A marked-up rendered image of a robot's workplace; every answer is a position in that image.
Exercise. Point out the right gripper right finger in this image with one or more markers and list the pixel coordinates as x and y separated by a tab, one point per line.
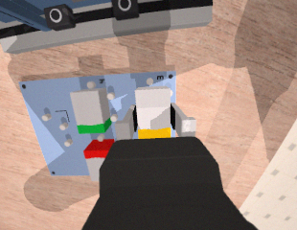
183	125

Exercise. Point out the white block with yellow end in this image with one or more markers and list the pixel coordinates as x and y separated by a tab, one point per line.
153	105

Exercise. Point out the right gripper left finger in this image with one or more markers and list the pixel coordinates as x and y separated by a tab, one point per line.
126	128

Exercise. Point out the grey block with green end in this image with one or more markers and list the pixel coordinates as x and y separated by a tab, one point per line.
91	110

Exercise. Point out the grey block with red end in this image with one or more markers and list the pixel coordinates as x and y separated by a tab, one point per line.
94	154

